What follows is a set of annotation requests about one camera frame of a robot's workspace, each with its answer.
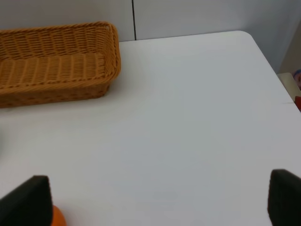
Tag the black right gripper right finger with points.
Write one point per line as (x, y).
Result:
(284, 199)

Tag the orange tangerine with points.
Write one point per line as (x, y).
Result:
(58, 217)

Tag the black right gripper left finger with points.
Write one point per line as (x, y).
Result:
(30, 204)

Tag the tan wicker basket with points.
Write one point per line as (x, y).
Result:
(57, 63)

